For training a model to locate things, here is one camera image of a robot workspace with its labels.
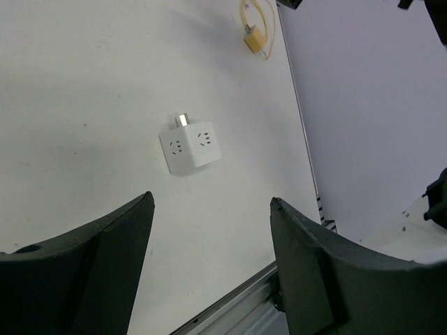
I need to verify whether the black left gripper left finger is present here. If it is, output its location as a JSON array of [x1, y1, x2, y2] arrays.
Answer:
[[1, 192, 154, 334]]

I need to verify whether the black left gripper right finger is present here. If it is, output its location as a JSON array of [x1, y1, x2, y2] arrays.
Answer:
[[270, 198, 446, 334]]

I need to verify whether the white cube socket adapter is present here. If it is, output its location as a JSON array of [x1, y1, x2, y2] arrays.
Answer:
[[159, 113, 221, 176]]

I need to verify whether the aluminium table frame rail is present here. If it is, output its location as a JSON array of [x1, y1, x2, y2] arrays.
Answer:
[[167, 3, 338, 335]]

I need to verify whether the yellow charger with cable plugged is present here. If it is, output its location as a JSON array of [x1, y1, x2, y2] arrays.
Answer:
[[243, 24, 266, 54]]

